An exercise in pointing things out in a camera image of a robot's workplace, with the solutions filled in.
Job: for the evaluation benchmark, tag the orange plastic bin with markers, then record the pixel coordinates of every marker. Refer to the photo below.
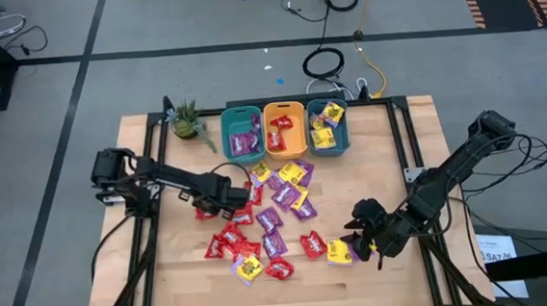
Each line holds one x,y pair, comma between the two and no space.
297,141

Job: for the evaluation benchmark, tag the black round floor puck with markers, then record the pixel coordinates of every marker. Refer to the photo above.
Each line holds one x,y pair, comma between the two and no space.
357,34

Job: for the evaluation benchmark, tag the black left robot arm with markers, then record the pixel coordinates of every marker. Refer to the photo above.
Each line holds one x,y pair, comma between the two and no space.
173,174

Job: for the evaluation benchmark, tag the light teal plastic bin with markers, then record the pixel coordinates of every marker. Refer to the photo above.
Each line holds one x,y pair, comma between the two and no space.
240,121

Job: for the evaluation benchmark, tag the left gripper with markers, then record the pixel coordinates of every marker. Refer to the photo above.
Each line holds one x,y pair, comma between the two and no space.
218,193

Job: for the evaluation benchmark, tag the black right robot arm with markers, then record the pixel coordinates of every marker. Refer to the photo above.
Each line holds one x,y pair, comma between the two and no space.
453,171

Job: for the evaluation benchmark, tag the grey box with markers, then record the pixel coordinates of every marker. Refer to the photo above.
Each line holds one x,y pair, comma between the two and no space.
535,236

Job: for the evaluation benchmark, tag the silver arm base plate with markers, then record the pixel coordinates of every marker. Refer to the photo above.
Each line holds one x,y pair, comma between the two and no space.
112,199
412,174

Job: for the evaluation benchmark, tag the potted succulent plant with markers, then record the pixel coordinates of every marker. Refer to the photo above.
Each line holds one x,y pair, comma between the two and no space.
184,128

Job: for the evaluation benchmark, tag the yellow candy pack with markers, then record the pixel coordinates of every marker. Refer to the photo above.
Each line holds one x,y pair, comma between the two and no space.
302,199
337,253
316,121
292,173
261,172
249,269
332,113
323,138

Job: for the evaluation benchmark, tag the red Skittles candy pack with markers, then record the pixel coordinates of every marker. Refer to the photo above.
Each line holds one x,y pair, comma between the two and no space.
313,245
247,249
278,268
231,234
244,218
204,215
256,195
214,248
276,142
281,122

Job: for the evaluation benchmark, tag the white paper sheet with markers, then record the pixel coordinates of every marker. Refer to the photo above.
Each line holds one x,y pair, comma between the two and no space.
495,246

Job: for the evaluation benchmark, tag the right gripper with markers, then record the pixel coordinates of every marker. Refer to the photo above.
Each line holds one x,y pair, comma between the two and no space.
385,232

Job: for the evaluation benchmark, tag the dark teal plastic bin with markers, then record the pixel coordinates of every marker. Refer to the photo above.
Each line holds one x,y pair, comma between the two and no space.
342,141

